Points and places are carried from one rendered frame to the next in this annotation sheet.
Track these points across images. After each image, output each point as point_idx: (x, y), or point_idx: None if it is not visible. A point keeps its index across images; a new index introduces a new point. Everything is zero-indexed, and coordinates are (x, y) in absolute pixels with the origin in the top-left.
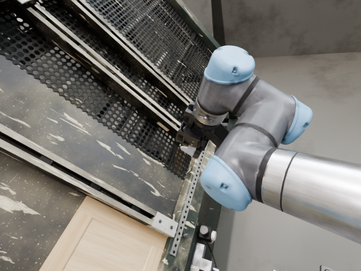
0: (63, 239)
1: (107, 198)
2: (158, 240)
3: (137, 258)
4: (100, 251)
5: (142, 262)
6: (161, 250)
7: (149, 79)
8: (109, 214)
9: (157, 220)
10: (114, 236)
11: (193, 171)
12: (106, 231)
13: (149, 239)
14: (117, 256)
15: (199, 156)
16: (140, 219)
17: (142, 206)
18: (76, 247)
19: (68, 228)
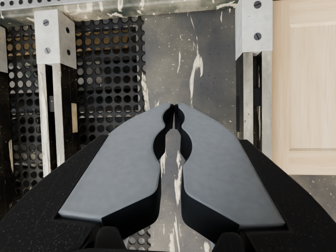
0: (332, 171)
1: (265, 154)
2: (277, 19)
3: (317, 44)
4: (329, 111)
5: (320, 31)
6: (290, 3)
7: (10, 191)
8: (274, 128)
9: (258, 44)
10: (300, 102)
11: (116, 3)
12: (299, 119)
13: (282, 39)
14: (326, 81)
15: (73, 4)
16: (271, 79)
17: (249, 87)
18: (335, 149)
19: (316, 172)
